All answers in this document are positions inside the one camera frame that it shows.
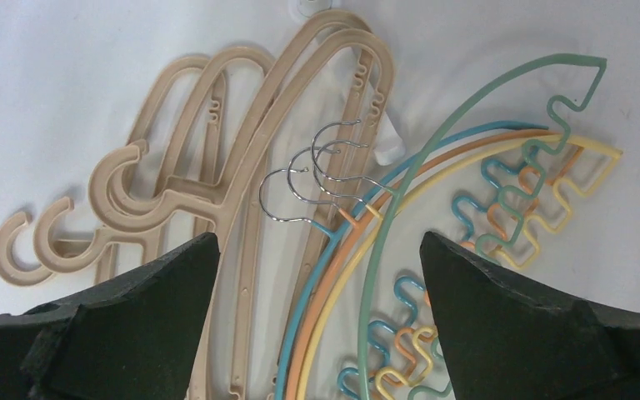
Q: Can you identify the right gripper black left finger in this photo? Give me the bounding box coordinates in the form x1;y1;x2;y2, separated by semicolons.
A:
0;232;220;399

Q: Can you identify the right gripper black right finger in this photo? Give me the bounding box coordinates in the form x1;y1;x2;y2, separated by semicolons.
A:
419;232;640;399

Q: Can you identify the green wire hanger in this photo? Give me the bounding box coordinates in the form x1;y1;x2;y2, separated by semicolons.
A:
357;53;608;399

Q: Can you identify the yellow wire hanger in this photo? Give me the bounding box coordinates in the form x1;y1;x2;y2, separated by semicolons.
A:
287;136;623;399

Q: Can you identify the beige plastic hanger top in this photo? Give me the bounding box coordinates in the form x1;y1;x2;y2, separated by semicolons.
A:
87;28;396;400

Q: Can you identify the beige plastic hanger leftmost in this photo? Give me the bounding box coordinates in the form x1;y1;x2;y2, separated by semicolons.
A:
0;56;227;287

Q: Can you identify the blue wire hanger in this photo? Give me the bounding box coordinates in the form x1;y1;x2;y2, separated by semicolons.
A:
257;120;550;400

